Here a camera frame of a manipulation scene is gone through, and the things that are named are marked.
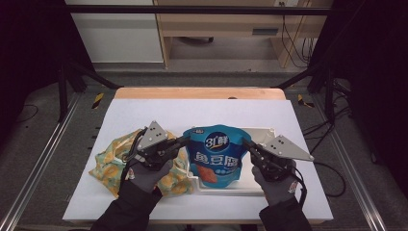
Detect green orange-print shopping bag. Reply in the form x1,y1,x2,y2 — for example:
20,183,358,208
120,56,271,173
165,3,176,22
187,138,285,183
89,128,195,198

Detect white cabinet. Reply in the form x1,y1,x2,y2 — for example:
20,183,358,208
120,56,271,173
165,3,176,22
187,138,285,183
65,0,165,64

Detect black horizontal frame bar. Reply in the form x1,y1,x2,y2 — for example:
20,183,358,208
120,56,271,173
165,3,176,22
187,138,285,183
64,4,333,16

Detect black floor cables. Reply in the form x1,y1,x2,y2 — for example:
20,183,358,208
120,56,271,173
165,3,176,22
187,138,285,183
302,80,353,155

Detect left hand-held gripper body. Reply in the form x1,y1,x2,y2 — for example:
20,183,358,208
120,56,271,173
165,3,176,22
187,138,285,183
134,120,181,171

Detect person's right hand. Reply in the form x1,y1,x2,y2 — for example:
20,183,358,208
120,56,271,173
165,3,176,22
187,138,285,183
251,165,301,207

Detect white plastic bin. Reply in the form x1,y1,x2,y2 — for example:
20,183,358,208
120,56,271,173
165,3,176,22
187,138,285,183
186,126,277,197

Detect yellow black tape marker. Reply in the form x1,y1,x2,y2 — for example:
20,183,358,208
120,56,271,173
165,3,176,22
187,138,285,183
296,93,316,110
90,91,106,111

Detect black frame strut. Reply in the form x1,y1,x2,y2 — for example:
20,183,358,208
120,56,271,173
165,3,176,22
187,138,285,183
274,62,337,125
57,61,125,123

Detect wooden desk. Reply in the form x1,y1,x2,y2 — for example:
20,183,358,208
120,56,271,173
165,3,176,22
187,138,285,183
153,0,329,69

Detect white table cover sheet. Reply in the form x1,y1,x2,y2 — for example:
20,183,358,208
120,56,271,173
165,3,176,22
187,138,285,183
62,98,335,223

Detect aluminium rail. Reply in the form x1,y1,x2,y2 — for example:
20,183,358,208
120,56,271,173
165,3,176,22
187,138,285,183
0,91,83,231
311,95,388,231

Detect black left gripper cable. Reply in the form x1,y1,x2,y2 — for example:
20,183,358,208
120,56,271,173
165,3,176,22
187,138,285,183
118,127,149,197

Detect thin black floor cable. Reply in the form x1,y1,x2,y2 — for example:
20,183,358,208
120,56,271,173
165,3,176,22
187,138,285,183
17,103,39,123

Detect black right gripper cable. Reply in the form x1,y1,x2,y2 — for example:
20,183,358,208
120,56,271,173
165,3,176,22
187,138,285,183
292,161,347,208

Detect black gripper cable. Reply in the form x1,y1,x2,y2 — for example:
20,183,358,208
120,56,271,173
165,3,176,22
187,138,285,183
292,161,347,208
118,127,149,197

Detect black hanging cables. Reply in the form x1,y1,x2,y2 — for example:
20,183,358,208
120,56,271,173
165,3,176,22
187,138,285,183
280,13,318,68

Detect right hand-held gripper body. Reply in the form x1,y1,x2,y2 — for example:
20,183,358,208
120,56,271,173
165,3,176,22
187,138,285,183
251,134,316,183

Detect person's left hand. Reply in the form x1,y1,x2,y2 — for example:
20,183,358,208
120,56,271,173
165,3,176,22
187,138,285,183
126,156,174,194

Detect blue snack packet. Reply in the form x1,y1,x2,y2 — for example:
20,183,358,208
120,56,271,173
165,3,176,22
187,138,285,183
182,124,252,190

